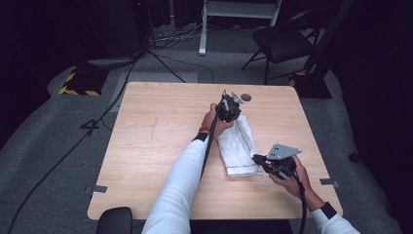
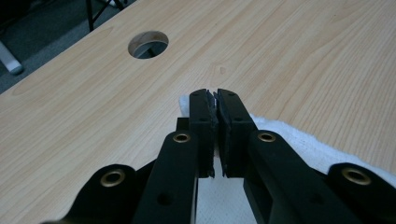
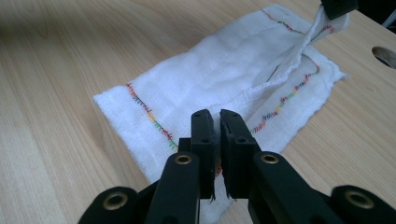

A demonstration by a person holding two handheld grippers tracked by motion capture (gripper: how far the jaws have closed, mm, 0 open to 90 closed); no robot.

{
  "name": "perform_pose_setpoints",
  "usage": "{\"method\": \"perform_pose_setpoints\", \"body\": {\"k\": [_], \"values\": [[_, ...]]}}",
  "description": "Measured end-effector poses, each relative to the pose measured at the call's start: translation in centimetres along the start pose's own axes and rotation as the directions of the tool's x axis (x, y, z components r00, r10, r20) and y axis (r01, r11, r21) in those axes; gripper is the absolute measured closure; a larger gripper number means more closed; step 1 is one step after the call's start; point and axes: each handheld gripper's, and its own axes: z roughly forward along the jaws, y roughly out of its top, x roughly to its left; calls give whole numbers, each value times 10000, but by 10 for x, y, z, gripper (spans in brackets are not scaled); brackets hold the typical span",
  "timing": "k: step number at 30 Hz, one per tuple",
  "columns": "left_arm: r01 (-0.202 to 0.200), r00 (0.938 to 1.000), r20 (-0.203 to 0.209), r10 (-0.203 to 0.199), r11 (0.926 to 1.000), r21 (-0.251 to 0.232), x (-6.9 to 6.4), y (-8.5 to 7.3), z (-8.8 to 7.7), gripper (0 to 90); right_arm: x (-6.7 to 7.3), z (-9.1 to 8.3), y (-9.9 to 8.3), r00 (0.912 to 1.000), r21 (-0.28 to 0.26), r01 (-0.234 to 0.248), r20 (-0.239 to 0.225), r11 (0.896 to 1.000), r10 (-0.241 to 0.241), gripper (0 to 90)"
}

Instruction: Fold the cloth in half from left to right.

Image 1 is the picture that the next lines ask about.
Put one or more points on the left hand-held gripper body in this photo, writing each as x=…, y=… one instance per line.
x=229, y=109

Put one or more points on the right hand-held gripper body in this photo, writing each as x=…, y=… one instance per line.
x=282, y=162

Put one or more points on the white towel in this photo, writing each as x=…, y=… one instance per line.
x=238, y=149

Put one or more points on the person's left hand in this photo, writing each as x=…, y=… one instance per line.
x=212, y=125

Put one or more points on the person's right hand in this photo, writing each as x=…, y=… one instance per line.
x=300, y=182

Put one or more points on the dark round table grommet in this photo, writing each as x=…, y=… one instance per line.
x=247, y=97

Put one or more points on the grey tape piece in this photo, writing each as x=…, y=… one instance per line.
x=96, y=189
x=329, y=182

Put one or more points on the person's dark clothing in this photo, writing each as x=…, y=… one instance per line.
x=240, y=227

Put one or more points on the black yellow striped base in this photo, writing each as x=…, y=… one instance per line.
x=310, y=86
x=82, y=83

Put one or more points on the black folding chair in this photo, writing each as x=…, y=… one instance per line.
x=282, y=44

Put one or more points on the black slanted stand pole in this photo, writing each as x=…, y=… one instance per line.
x=328, y=39

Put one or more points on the dark equipment stand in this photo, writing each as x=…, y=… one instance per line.
x=120, y=29

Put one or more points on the black chair armrest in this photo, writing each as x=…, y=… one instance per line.
x=115, y=221

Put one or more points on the white desk frame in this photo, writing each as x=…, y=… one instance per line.
x=204, y=29

